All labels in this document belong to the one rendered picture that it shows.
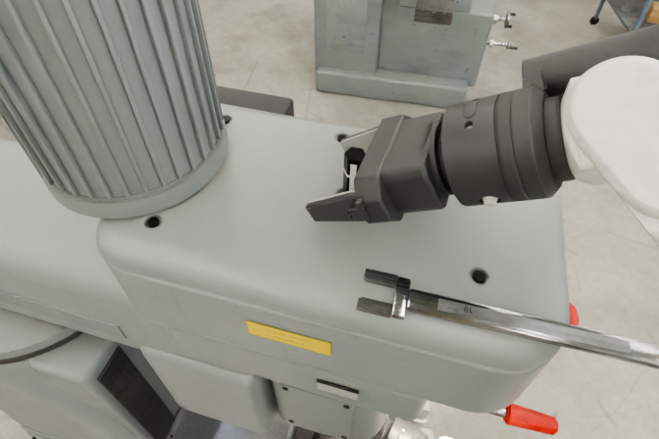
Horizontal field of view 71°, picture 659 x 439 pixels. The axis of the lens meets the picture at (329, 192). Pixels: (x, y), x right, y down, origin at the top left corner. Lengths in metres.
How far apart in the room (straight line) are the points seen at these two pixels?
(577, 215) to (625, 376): 1.03
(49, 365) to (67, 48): 0.61
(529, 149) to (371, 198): 0.13
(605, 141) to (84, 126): 0.39
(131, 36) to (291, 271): 0.23
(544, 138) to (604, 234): 2.95
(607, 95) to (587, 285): 2.69
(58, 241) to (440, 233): 0.49
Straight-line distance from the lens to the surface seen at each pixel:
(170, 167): 0.47
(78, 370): 0.87
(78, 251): 0.68
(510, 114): 0.36
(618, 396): 2.74
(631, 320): 2.99
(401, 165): 0.39
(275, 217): 0.47
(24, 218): 0.76
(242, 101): 0.91
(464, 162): 0.37
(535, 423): 0.61
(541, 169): 0.36
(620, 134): 0.33
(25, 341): 0.90
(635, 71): 0.34
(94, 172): 0.46
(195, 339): 0.62
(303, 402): 0.76
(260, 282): 0.43
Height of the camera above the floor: 2.25
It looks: 47 degrees down
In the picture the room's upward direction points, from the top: straight up
